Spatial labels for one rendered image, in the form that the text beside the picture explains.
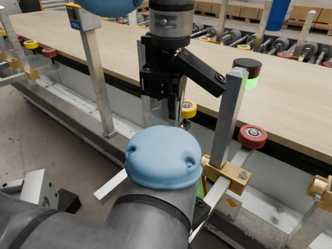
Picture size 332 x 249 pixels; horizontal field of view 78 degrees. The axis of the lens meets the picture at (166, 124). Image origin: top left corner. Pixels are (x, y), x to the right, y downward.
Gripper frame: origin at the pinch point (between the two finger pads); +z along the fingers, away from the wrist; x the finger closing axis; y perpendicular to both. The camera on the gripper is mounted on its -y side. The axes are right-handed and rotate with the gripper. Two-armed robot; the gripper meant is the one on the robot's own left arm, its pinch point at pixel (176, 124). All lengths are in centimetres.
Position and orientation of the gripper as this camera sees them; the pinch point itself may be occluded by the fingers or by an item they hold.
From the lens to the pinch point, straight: 48.8
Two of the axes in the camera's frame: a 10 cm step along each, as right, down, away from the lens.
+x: -3.1, 5.9, -7.5
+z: -0.2, 7.8, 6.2
